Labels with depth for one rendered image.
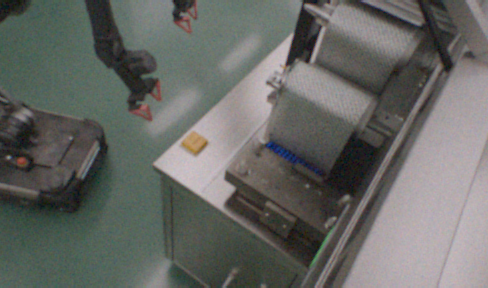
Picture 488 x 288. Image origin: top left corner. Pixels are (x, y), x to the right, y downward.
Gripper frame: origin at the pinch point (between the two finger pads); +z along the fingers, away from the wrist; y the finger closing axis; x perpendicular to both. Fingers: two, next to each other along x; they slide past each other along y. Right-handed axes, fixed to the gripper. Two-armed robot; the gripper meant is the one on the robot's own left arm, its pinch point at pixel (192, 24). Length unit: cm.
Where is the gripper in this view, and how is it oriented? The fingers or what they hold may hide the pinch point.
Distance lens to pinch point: 170.4
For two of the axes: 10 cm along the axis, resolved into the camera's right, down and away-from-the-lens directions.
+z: 3.7, 6.3, 6.8
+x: -9.1, 1.1, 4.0
